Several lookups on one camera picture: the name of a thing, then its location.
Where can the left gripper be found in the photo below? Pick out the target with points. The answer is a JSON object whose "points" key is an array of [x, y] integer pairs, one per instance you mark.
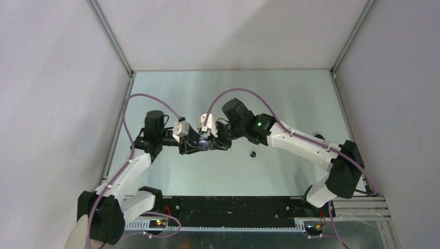
{"points": [[192, 137]]}

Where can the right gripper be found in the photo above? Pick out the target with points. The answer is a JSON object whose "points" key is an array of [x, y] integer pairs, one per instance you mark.
{"points": [[219, 143]]}

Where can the purple charging case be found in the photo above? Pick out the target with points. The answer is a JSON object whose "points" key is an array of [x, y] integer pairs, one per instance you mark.
{"points": [[203, 142]]}

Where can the black charging case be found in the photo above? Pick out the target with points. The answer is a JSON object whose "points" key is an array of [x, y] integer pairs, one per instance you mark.
{"points": [[319, 136]]}

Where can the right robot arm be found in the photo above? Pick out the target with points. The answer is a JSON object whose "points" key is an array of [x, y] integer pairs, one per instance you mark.
{"points": [[342, 162]]}

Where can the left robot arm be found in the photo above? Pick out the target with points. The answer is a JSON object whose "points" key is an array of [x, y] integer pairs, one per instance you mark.
{"points": [[106, 209]]}

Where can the left controller board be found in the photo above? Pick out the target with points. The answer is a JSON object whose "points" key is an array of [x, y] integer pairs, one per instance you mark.
{"points": [[157, 224]]}

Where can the controller board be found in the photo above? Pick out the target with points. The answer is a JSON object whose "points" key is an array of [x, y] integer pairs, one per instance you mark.
{"points": [[315, 227], [157, 224]]}

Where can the right controller board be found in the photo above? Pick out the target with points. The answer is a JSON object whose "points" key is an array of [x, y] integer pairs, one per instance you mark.
{"points": [[315, 227]]}

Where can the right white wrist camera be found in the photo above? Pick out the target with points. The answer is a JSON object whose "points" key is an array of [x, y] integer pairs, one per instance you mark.
{"points": [[206, 121]]}

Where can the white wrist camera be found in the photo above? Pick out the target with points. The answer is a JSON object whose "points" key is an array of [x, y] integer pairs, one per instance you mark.
{"points": [[180, 130], [206, 121]]}

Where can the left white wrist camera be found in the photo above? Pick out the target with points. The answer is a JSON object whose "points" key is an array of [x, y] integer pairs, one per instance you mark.
{"points": [[180, 130]]}

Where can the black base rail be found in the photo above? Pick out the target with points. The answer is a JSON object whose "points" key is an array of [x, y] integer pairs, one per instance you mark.
{"points": [[239, 212]]}

